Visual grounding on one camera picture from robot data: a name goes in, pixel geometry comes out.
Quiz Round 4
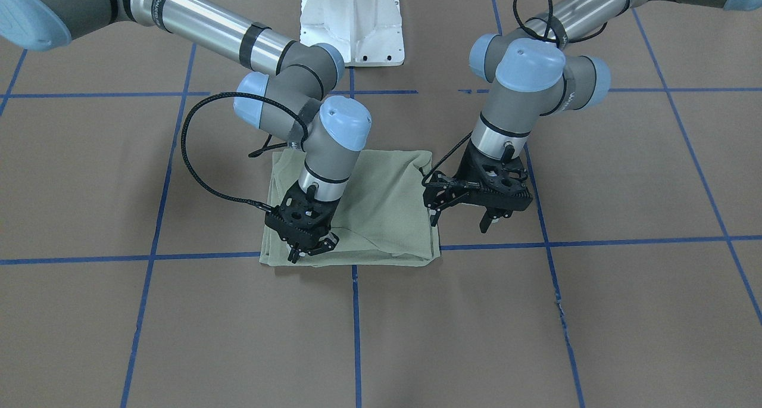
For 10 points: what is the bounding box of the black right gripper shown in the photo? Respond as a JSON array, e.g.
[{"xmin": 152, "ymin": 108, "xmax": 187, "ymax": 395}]
[{"xmin": 264, "ymin": 182, "xmax": 340, "ymax": 264}]

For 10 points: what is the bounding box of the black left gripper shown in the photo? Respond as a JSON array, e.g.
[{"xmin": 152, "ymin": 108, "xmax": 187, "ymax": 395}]
[{"xmin": 423, "ymin": 142, "xmax": 533, "ymax": 234}]

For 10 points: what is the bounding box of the olive green long-sleeve shirt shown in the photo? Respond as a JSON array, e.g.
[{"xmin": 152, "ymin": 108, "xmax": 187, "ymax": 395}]
[{"xmin": 297, "ymin": 150, "xmax": 441, "ymax": 267}]

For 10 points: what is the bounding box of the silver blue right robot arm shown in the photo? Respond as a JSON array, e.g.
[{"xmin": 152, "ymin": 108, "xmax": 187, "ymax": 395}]
[{"xmin": 2, "ymin": 0, "xmax": 259, "ymax": 267}]

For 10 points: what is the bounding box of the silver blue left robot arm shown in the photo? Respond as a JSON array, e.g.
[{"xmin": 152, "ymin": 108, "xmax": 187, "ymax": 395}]
[{"xmin": 422, "ymin": 0, "xmax": 760, "ymax": 233}]

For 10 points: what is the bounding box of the black braided right gripper cable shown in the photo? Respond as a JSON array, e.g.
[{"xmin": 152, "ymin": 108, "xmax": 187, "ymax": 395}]
[{"xmin": 180, "ymin": 92, "xmax": 310, "ymax": 211}]

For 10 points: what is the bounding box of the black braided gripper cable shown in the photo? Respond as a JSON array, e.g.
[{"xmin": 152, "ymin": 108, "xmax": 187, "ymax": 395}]
[
  {"xmin": 180, "ymin": 92, "xmax": 310, "ymax": 211},
  {"xmin": 420, "ymin": 0, "xmax": 608, "ymax": 185}
]

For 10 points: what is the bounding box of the black braided left gripper cable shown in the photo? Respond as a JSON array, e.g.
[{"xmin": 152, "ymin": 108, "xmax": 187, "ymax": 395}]
[{"xmin": 420, "ymin": 0, "xmax": 608, "ymax": 185}]

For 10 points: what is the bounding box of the white central pedestal column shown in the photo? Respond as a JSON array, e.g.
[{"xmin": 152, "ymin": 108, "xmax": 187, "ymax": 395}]
[{"xmin": 299, "ymin": 0, "xmax": 405, "ymax": 68}]

